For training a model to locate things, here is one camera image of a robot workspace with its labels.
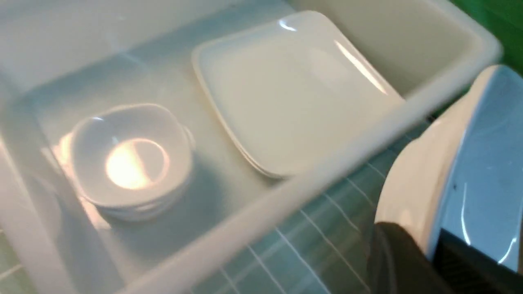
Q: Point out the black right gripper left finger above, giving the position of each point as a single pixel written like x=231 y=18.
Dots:
x=397 y=265

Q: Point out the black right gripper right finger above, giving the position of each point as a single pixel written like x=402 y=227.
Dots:
x=469 y=271

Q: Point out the white square rice plate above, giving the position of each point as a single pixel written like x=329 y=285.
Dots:
x=464 y=173

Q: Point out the stacked white square plates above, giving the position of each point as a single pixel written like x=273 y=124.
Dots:
x=292 y=91

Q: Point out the stacked white small bowls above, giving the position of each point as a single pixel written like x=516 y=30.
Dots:
x=132 y=162

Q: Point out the large white plastic bin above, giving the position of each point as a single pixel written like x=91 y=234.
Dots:
x=65 y=60

